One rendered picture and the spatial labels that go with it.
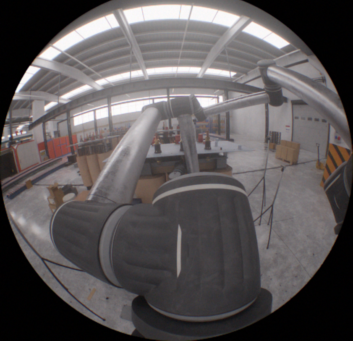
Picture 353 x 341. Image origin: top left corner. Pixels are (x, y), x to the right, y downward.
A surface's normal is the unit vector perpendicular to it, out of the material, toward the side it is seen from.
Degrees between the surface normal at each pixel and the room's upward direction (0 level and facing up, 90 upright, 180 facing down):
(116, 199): 57
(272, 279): 0
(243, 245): 30
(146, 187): 90
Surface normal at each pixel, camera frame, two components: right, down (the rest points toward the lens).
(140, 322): -0.73, -0.47
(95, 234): -0.22, -0.70
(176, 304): -0.45, -0.60
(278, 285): -0.06, -0.95
